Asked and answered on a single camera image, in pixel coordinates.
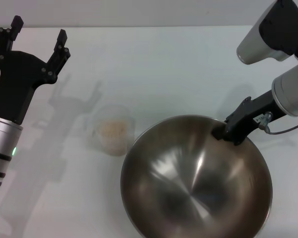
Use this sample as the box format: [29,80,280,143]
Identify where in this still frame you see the clear plastic measuring cup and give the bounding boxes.
[89,105,136,157]

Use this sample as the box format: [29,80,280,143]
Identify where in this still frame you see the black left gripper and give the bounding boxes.
[0,15,72,125]

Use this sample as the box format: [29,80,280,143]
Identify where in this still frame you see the white rice grains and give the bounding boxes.
[98,120,128,149]

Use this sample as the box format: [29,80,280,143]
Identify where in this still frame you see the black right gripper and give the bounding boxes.
[212,89,288,146]

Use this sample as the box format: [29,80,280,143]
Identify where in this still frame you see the grey right gripper cable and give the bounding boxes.
[259,113,298,136]

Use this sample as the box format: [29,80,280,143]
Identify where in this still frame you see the stainless steel bowl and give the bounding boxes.
[120,114,274,238]

